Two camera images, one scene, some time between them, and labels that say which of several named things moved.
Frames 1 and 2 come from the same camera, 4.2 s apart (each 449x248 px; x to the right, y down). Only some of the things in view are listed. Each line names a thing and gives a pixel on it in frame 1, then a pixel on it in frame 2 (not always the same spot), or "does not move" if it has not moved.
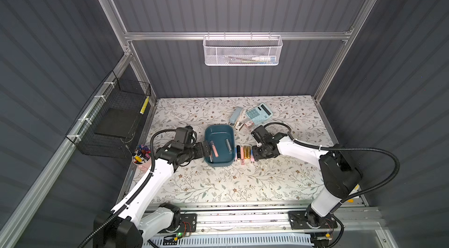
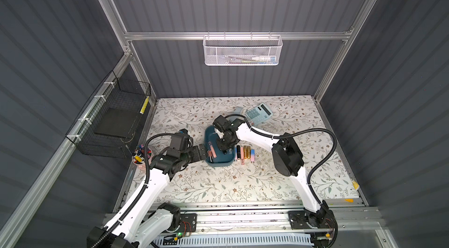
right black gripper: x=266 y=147 → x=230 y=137
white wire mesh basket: x=242 y=50 does not move
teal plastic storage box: x=222 y=142 does not move
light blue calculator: x=259 y=114 does not move
